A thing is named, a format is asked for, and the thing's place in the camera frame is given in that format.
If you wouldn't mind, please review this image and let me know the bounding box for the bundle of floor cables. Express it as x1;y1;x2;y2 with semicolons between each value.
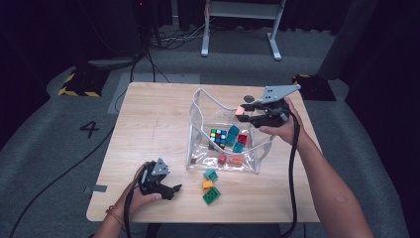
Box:
145;19;212;51

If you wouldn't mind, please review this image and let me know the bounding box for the long black floor cable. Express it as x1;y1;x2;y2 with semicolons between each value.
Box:
8;127;116;238

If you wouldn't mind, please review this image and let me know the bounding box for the white metal stand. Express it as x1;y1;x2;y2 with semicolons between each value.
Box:
200;0;287;61

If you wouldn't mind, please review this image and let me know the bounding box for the salmon toy brick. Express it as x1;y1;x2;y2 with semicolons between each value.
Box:
229;154;246;167

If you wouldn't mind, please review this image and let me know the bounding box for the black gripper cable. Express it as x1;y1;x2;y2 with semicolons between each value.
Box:
123;164;148;238
278;110;301;238

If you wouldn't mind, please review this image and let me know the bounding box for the green toy brick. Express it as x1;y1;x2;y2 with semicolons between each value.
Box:
202;186;222;205

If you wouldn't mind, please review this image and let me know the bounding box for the thin wrist bracelet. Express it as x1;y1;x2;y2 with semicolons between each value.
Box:
105;204;125;228

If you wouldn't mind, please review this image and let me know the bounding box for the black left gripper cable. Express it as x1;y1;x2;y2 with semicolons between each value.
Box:
123;164;148;238

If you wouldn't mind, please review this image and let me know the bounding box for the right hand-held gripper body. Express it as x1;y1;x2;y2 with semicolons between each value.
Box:
251;83;302;129

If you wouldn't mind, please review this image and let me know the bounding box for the black equipment cabinet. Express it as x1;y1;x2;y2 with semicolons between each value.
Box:
98;0;147;60

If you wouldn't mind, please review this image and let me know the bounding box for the thin black floor cable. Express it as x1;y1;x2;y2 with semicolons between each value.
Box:
113;49;140;114

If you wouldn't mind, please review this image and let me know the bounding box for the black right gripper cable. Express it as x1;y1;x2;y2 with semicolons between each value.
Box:
278;110;301;238

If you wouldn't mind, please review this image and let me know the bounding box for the colourful cube puzzle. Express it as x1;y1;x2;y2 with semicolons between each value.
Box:
209;128;229;150

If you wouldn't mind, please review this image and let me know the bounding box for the clear plastic bag white trim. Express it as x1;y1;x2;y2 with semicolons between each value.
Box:
185;87;275;176

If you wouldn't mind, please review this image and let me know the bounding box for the grey tape strip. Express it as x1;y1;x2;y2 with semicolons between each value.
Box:
83;183;109;194

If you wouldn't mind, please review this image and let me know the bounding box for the person's dark clothing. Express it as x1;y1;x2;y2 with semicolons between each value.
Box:
145;223;285;238

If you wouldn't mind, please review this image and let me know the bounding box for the person's right hand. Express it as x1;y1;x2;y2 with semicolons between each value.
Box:
258;97;312;149

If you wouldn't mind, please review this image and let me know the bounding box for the grey flat stand base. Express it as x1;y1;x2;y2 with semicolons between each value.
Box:
87;57;140;69

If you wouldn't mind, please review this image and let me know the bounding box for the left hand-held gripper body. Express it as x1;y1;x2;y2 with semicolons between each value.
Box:
138;157;175;201

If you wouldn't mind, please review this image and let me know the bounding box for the grey column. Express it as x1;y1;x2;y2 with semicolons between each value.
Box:
316;0;380;81

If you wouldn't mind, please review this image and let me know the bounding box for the black yellow striped base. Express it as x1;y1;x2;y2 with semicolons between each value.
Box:
57;67;111;98
291;73;337;102

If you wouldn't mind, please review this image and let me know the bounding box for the person's left hand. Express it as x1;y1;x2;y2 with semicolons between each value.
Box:
114;163;163;218

